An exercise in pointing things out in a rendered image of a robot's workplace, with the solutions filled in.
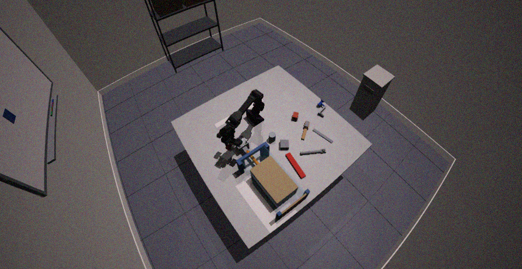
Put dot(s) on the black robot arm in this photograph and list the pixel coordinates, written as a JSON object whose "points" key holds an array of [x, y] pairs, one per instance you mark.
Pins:
{"points": [[235, 118]]}

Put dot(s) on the red flat bar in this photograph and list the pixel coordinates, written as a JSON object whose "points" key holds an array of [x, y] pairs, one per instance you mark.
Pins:
{"points": [[295, 165]]}

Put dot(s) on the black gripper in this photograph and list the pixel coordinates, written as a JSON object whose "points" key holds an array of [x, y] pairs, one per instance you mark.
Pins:
{"points": [[235, 142]]}

